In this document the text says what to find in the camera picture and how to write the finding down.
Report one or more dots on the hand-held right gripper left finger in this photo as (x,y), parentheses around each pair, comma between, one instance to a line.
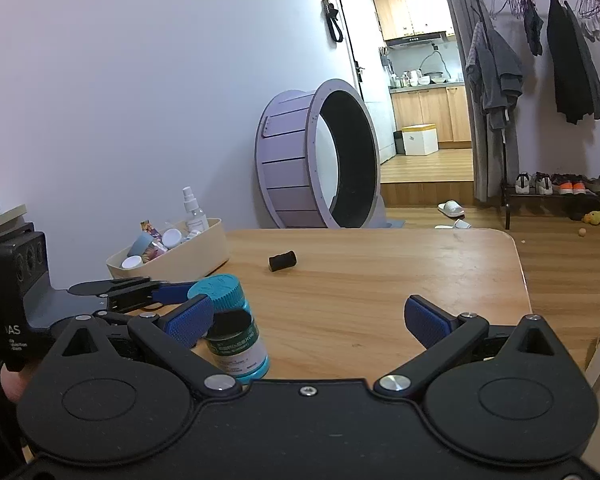
(190,322)

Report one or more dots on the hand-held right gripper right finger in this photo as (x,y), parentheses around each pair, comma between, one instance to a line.
(427,322)

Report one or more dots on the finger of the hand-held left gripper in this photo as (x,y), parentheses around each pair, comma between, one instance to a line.
(230,322)
(175,292)

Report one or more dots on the large teal bottle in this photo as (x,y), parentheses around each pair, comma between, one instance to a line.
(240,355)

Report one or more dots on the cream plastic container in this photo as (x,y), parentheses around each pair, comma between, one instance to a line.
(200,255)

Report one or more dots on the blue-lid cotton swab jar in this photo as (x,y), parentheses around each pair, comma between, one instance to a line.
(141,245)

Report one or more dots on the purple snack packet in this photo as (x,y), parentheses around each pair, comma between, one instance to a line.
(151,230)

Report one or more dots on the clear spray bottle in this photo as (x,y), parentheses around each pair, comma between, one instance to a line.
(196,217)

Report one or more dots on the person's left hand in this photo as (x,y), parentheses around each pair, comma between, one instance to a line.
(11,382)

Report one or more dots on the beige shelf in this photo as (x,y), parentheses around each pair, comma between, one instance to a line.
(10,217)

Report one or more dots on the small black cylinder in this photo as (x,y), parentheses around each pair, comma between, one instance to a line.
(282,261)

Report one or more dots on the white slipper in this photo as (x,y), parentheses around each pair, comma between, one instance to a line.
(455,224)
(451,208)

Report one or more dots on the black clothes rack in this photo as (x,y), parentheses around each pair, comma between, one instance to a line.
(506,210)

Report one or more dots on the grey curtain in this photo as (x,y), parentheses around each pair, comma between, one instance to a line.
(485,170)

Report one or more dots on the purple cat exercise wheel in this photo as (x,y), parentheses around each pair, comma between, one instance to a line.
(285,160)

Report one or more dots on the row of shoes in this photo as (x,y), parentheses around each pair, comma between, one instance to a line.
(542,184)

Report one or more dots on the white foam box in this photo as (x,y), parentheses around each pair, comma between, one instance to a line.
(420,141)

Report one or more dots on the wooden kitchen base cabinet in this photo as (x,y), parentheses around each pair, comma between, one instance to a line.
(430,107)

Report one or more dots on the white door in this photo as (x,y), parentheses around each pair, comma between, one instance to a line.
(365,110)

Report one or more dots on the pile of white dishes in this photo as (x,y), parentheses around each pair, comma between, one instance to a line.
(422,79)

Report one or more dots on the grey hanging clothes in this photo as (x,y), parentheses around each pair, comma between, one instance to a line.
(502,75)

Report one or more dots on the kitchen range hood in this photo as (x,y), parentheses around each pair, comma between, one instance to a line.
(415,39)

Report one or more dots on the black hanging coat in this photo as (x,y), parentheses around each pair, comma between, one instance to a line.
(572,70)

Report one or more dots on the dark grey hanging shorts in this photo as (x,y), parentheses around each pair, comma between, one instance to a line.
(534,30)

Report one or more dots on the row of pink hangers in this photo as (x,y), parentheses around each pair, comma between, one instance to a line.
(515,0)

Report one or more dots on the white hanging socks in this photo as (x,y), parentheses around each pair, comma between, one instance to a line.
(591,27)

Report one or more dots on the wooden wall cabinet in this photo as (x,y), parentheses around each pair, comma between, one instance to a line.
(410,7)

